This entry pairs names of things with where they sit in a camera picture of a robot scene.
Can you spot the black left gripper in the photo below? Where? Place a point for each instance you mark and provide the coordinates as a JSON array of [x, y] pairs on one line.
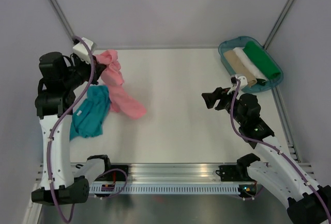
[[99, 69]]

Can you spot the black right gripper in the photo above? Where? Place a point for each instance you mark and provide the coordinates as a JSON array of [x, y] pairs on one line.
[[210, 99]]

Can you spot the pink t shirt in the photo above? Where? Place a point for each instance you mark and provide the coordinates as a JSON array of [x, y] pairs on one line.
[[112, 77]]

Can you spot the teal t shirt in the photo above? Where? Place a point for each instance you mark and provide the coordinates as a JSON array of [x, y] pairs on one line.
[[87, 121]]

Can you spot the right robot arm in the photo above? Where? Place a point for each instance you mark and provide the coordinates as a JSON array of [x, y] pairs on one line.
[[305, 200]]

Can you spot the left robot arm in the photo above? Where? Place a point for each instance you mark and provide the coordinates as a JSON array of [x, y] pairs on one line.
[[61, 75]]

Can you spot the rolled beige t shirt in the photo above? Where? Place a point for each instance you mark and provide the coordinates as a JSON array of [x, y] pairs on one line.
[[239, 67]]

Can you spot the rolled white t shirt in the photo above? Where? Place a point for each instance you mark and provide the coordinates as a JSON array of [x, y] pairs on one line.
[[249, 64]]

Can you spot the blue plastic bin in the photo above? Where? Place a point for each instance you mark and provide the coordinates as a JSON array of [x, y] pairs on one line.
[[241, 42]]

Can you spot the rolled green t shirt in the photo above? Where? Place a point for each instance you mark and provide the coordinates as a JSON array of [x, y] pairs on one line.
[[261, 60]]

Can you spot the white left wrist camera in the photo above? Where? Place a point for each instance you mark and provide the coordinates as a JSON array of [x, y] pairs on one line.
[[81, 52]]

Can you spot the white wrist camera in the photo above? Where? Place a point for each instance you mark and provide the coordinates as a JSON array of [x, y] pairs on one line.
[[238, 81], [81, 52]]

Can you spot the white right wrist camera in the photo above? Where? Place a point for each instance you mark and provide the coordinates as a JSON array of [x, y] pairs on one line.
[[238, 81]]

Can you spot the aluminium mounting rail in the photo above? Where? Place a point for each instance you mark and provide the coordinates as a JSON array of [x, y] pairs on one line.
[[146, 173]]

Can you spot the left aluminium frame post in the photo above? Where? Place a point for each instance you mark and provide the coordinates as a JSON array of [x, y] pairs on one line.
[[62, 18]]

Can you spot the aluminium frame post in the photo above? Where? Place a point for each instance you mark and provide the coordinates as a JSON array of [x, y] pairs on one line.
[[62, 18], [276, 27]]

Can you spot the white slotted cable duct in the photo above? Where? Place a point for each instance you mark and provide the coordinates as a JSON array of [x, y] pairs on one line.
[[165, 189]]

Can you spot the right aluminium frame post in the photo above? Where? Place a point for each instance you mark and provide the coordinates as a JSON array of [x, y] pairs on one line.
[[276, 27]]

